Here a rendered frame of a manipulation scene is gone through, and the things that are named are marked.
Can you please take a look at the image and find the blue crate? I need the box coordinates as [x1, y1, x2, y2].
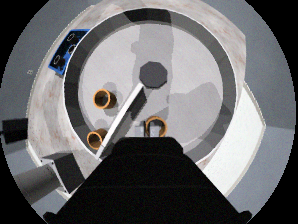
[48, 29, 90, 75]

